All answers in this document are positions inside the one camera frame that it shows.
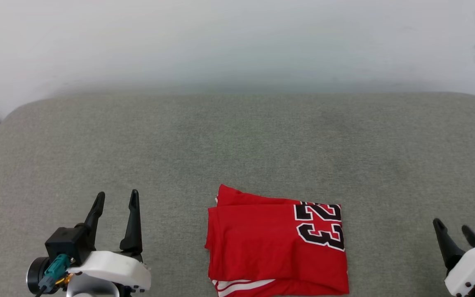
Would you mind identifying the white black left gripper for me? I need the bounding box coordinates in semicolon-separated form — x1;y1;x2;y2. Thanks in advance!
66;189;152;297

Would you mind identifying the red basketball jersey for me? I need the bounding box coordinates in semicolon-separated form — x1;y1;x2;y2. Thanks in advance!
205;184;350;297

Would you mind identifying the teal cable connector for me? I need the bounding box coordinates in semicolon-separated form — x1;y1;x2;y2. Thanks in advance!
38;254;71;290

